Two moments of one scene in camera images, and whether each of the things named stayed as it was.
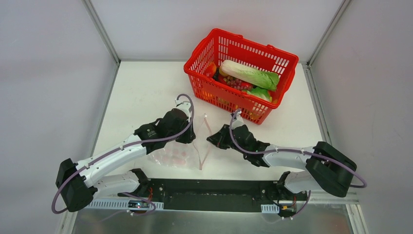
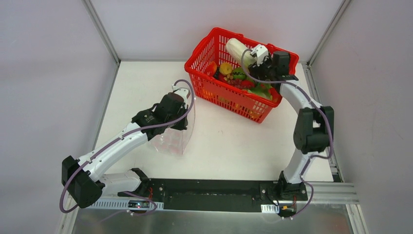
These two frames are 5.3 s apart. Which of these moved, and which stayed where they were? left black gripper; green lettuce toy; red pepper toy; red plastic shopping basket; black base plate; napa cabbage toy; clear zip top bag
Moved: left black gripper; clear zip top bag; napa cabbage toy
Stayed: black base plate; red plastic shopping basket; green lettuce toy; red pepper toy
